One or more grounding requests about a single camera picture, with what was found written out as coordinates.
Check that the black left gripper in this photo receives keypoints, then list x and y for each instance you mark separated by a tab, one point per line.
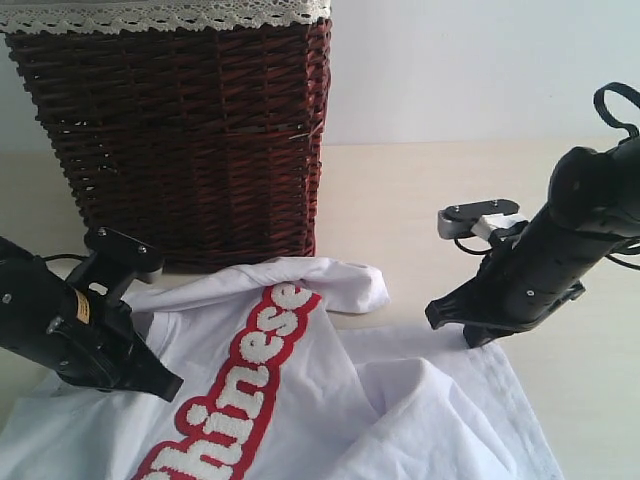
93	341

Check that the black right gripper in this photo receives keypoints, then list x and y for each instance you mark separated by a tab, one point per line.
522	284

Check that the white t-shirt with red lettering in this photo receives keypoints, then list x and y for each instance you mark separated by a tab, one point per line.
272	390

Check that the dark red wicker basket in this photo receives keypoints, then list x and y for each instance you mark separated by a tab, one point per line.
205	144

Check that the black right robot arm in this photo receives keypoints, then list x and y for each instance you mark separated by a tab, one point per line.
593	194

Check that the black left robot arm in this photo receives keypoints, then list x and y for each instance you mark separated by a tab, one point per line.
23	304

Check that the white lace cloth trim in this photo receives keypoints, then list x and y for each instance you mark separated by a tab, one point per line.
114	17

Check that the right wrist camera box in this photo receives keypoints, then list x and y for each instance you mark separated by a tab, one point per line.
480	219

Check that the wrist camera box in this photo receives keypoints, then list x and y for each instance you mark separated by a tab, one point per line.
115	260
480	219

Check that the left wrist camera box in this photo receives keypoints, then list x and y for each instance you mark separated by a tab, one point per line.
115	260

